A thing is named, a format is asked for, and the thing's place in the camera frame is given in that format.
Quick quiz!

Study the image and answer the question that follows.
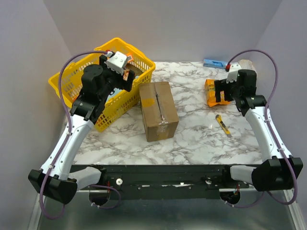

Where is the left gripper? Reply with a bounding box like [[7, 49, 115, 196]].
[[99, 55, 136, 101]]

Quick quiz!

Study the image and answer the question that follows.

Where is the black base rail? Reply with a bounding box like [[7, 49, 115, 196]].
[[69, 164, 262, 201]]

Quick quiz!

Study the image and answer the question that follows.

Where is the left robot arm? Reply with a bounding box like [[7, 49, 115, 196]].
[[28, 51, 135, 205]]

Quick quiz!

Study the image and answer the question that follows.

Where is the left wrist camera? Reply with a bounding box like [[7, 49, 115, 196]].
[[106, 51, 128, 75]]

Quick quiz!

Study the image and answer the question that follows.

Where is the orange snack bag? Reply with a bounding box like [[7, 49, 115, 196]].
[[204, 79, 231, 107]]

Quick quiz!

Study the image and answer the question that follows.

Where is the yellow utility knife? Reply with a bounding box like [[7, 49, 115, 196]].
[[215, 115, 231, 137]]

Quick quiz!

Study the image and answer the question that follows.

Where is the beige paper bag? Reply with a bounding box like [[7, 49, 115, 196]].
[[238, 59, 256, 72]]

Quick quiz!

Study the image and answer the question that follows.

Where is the light blue chips bag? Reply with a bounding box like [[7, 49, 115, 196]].
[[107, 88, 122, 101]]

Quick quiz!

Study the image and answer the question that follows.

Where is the yellow plastic basket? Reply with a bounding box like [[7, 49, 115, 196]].
[[48, 38, 155, 136]]

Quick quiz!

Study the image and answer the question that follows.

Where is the purple cable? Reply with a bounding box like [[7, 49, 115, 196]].
[[227, 49, 298, 206], [39, 50, 111, 220]]

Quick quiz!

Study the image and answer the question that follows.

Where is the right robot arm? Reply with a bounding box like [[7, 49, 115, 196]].
[[214, 69, 303, 192]]

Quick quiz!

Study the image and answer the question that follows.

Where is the orange barcode box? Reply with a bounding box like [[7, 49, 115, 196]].
[[126, 53, 133, 63]]

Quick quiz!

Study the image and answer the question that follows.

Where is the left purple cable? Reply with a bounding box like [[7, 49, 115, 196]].
[[39, 50, 111, 220]]

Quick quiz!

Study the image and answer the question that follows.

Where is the blue box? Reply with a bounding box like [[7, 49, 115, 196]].
[[203, 59, 227, 69]]

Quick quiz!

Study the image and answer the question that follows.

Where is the brown cardboard express box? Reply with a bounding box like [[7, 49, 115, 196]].
[[139, 81, 179, 142]]

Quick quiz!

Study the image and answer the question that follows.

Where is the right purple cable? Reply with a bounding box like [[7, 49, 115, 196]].
[[227, 49, 298, 206]]

